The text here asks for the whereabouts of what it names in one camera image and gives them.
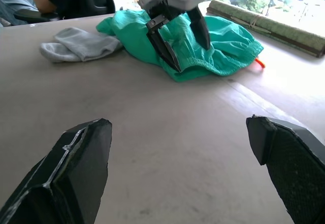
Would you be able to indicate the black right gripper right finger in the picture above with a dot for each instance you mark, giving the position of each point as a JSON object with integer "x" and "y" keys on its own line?
{"x": 297, "y": 168}

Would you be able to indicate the grey sock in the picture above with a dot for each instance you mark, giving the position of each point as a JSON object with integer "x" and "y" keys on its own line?
{"x": 54, "y": 52}
{"x": 89, "y": 43}

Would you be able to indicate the rolled green bamboo mat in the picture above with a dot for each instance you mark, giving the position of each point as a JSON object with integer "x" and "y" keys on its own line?
{"x": 279, "y": 28}

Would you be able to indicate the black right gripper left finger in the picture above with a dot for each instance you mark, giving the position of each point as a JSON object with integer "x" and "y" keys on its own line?
{"x": 71, "y": 178}

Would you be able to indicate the green shorts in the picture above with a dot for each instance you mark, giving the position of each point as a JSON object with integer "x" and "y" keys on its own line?
{"x": 228, "y": 46}

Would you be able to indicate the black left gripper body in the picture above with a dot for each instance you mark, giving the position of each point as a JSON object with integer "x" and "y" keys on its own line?
{"x": 167, "y": 10}

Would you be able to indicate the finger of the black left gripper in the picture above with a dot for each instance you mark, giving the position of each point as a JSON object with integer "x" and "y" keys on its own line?
{"x": 162, "y": 43}
{"x": 201, "y": 31}

